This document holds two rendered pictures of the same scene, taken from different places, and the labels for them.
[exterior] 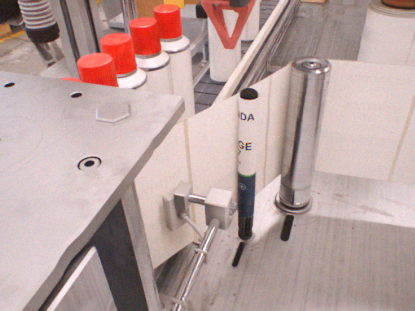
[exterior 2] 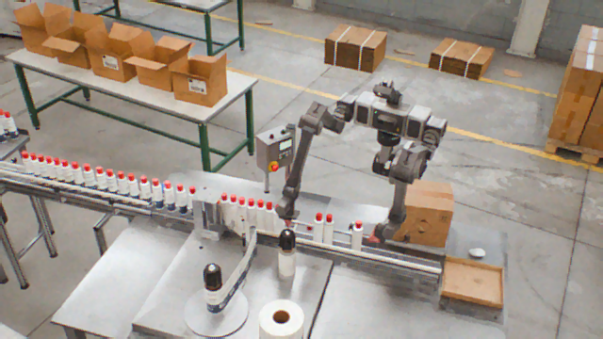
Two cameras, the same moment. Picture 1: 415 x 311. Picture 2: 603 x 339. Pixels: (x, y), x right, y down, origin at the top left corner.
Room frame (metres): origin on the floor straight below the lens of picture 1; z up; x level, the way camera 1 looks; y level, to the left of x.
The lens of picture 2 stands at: (0.38, -2.20, 2.98)
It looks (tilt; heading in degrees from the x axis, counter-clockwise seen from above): 37 degrees down; 84
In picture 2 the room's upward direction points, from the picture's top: 2 degrees clockwise
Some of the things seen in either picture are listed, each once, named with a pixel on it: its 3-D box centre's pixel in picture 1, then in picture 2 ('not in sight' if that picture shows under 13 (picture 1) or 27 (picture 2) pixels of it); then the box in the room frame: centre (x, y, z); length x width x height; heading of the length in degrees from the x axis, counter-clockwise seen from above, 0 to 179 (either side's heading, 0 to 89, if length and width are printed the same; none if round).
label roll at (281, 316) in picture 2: not in sight; (281, 327); (0.47, -0.64, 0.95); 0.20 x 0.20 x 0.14
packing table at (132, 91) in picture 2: not in sight; (135, 105); (-0.73, 2.36, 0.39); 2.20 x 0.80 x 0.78; 147
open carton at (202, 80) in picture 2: not in sight; (200, 74); (-0.05, 1.83, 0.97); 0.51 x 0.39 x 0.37; 63
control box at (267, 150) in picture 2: not in sight; (274, 149); (0.47, 0.14, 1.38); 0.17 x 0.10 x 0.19; 34
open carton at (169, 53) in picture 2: not in sight; (163, 61); (-0.37, 2.08, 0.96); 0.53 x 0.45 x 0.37; 59
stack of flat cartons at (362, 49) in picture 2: not in sight; (355, 48); (1.63, 4.09, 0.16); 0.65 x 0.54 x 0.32; 152
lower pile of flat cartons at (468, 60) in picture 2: not in sight; (461, 58); (2.91, 3.86, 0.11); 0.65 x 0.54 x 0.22; 144
